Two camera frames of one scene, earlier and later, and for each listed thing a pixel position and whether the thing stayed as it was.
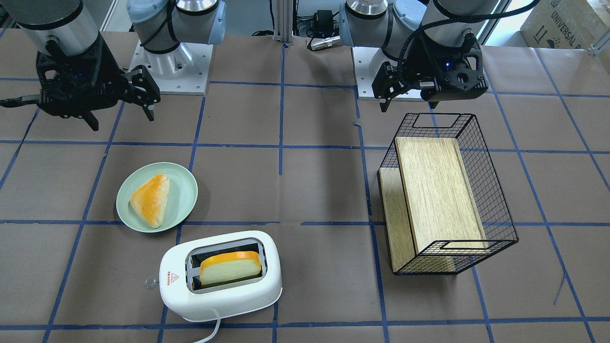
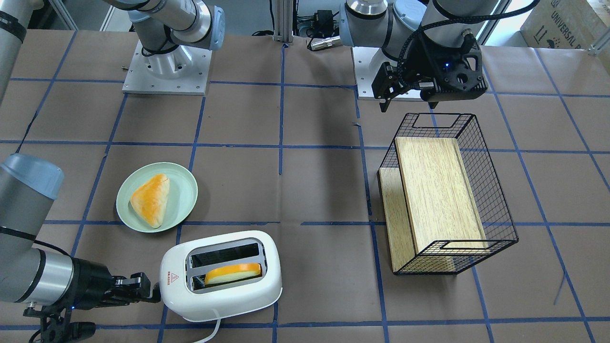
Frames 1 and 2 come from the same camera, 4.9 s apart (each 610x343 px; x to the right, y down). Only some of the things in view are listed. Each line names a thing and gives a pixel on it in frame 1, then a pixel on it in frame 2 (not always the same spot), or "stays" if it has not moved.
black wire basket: [445, 208] stays
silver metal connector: [317, 44] stays
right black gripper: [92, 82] -> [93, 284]
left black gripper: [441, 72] stays
